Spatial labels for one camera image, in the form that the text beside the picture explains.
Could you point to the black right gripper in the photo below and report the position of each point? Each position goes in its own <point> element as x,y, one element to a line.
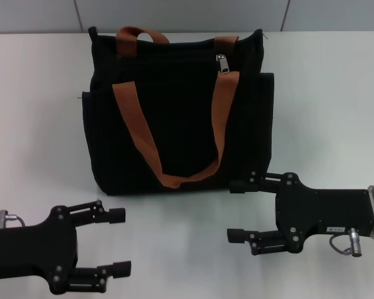
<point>324,211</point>

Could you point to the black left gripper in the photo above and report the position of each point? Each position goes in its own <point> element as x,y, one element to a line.
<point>31,252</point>

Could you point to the silver zipper pull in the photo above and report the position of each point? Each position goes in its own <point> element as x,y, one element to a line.
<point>224,64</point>

